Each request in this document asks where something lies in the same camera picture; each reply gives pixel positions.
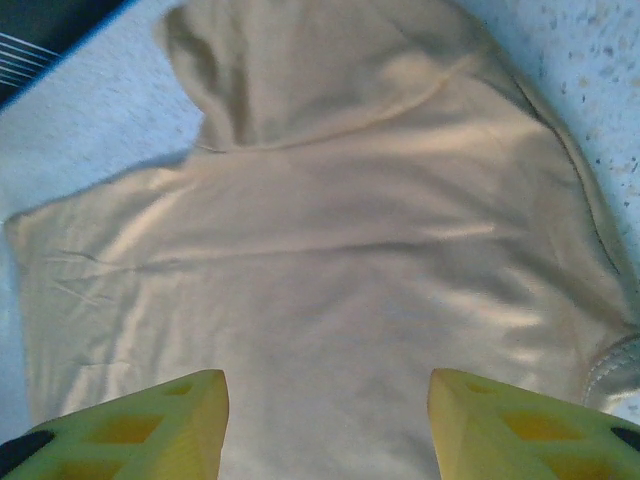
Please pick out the tan t-shirt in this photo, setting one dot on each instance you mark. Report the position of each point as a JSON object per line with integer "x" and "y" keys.
{"x": 350, "y": 225}

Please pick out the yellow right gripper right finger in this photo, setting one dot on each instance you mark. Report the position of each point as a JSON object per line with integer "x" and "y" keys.
{"x": 525, "y": 430}

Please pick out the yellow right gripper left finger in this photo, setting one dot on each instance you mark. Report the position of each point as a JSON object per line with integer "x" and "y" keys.
{"x": 150, "y": 430}

